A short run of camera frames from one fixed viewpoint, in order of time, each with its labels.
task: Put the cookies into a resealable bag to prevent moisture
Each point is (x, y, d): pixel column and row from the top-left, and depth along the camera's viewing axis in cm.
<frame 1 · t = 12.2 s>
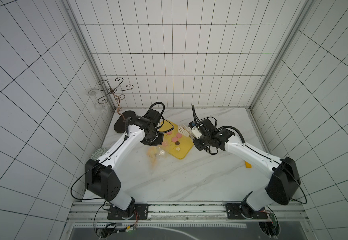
left hand: (155, 146, 79), fingers closed
right hand: (196, 137, 85), fingers open
yellow plastic tray: (184, 144, 99), on the table
clear resealable zip bag: (156, 154, 89), point 7 cm above the table
steel tongs white tips: (185, 131, 86), point 18 cm above the table
pink round cookie: (169, 133, 71), point 29 cm above the table
pink round cookie 2: (179, 135, 102), point 2 cm above the table
pink round cookie 3: (174, 139, 103), on the table
pink round cookie 4: (164, 143, 71), point 26 cm above the table
brown round cookie: (177, 143, 99), point 2 cm above the table
white star cookie: (178, 148, 97), on the table

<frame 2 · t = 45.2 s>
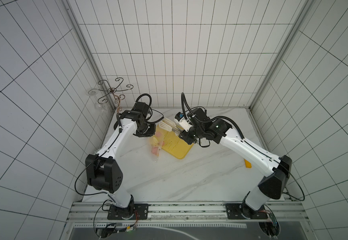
left hand: (151, 136, 82), fingers closed
right hand: (182, 129, 77), fingers open
clear resealable zip bag: (156, 142, 95), point 6 cm above the table
steel tongs white tips: (168, 125, 77), point 27 cm above the table
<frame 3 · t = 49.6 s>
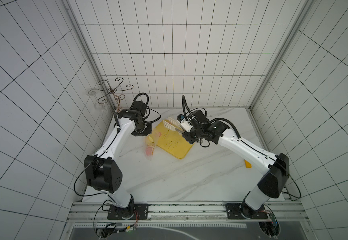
left hand: (146, 135, 82), fingers closed
right hand: (186, 128, 81), fingers open
clear resealable zip bag: (151, 148, 87), point 10 cm above the table
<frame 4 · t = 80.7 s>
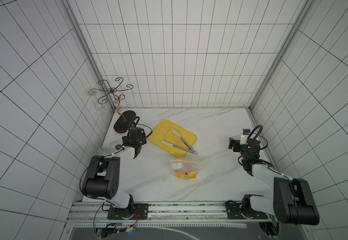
left hand: (133, 138, 95), fingers open
right hand: (240, 136, 90), fingers open
clear resealable zip bag: (185, 170, 81), point 8 cm above the table
steel tongs white tips: (189, 150, 94), point 4 cm above the table
